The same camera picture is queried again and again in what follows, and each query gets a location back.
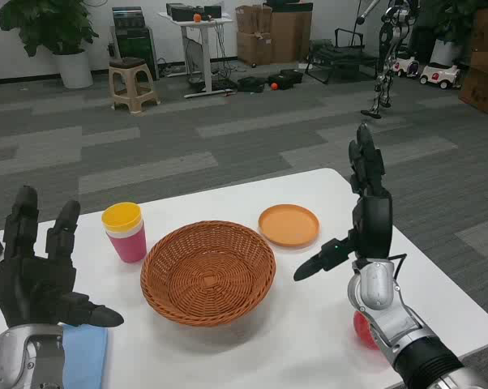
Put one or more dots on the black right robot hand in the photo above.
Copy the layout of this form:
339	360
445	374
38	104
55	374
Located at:
373	227

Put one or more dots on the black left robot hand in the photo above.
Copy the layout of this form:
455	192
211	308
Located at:
29	283

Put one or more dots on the red apple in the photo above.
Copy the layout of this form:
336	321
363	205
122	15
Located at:
361	330

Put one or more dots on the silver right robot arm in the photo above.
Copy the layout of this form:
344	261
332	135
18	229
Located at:
398	324

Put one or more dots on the orange plastic plate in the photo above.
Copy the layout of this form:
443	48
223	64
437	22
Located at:
288	225

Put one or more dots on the white plastic cup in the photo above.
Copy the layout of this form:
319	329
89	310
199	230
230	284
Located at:
139	230

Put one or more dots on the large white toy car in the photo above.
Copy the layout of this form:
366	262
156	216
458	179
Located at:
438	77

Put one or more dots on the small white toy car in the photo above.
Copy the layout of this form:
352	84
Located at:
408	67

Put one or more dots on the black carrying case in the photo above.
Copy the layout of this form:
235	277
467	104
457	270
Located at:
296	75
251	84
278	80

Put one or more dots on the black metal cart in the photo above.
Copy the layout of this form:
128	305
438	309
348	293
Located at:
341	58

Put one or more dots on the brown wicker basket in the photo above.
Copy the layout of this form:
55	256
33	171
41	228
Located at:
207	275

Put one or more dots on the open brown cardboard box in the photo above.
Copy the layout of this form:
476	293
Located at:
483	89

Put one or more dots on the silver black humanoid robot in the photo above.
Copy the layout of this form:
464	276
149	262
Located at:
390	40

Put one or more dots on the white tapered planter pot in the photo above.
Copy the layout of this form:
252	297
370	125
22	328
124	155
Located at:
446	52

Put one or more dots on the tall brown cardboard box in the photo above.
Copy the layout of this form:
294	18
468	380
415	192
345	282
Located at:
290	36

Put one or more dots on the white round planter pot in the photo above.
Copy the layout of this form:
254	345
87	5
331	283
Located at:
74	71

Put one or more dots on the dark green indoor plant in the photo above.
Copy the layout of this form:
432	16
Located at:
450	20

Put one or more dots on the beige plastic stool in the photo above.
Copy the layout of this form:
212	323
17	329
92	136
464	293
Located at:
132	83

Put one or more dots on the small brown cardboard box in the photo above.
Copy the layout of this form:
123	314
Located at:
252	18

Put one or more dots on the white standing desk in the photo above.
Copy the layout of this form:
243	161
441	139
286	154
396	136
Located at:
205	48

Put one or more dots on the large green potted plant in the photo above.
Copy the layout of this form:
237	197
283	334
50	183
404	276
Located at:
45	24

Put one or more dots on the green black equipment cabinet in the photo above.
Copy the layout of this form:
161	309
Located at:
136	40

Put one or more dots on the black equipment box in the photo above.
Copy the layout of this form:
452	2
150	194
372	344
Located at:
179	12
209	12

